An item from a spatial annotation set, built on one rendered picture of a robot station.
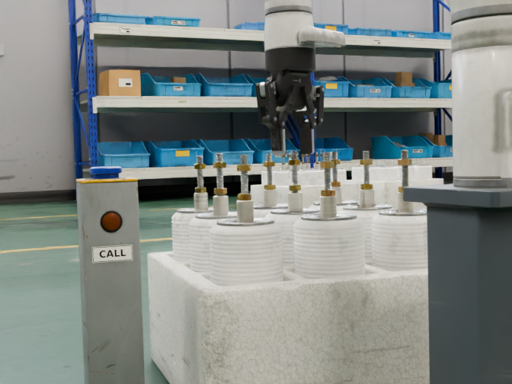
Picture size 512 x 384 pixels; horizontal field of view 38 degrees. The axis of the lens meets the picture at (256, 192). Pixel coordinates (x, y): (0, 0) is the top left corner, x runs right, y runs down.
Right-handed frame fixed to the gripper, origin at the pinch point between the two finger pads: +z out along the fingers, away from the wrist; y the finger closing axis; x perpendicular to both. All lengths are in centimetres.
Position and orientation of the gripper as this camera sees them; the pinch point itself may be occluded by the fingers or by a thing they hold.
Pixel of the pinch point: (293, 145)
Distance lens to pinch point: 110.4
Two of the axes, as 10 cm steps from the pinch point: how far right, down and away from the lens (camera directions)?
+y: -6.5, 0.6, -7.6
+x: 7.6, 0.0, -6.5
